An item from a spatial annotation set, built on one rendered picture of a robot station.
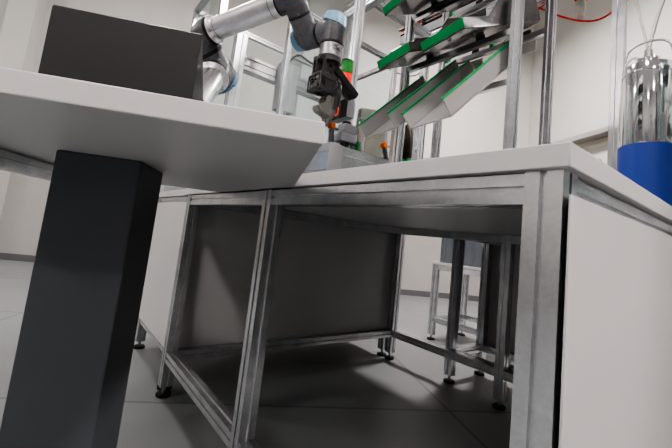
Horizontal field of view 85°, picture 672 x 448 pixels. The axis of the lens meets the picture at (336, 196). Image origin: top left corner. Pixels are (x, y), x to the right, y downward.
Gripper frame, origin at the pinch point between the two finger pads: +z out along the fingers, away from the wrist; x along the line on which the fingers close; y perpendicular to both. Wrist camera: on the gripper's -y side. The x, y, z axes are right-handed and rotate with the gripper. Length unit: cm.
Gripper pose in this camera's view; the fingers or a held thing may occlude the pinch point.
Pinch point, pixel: (328, 123)
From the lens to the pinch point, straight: 117.0
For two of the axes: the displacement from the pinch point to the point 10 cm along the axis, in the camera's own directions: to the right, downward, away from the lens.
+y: -7.8, -1.6, -6.1
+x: 6.2, -0.2, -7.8
